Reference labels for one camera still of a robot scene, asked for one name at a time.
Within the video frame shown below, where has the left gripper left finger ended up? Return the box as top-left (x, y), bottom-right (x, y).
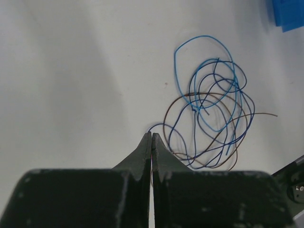
top-left (0, 133), bottom-right (152, 228)

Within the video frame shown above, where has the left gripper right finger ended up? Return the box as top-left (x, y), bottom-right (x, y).
top-left (152, 133), bottom-right (295, 228)

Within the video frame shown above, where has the dark blue cable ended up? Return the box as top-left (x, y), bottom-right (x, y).
top-left (146, 58), bottom-right (256, 170)

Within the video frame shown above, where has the light blue cable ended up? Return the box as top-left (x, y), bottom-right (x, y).
top-left (174, 35), bottom-right (245, 155)

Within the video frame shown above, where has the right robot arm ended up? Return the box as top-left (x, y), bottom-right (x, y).
top-left (272, 156), bottom-right (304, 228)

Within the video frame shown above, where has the near blue bin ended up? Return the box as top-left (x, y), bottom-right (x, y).
top-left (271, 0), bottom-right (304, 33)

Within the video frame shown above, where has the brown cable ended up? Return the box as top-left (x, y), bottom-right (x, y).
top-left (163, 92), bottom-right (278, 172)

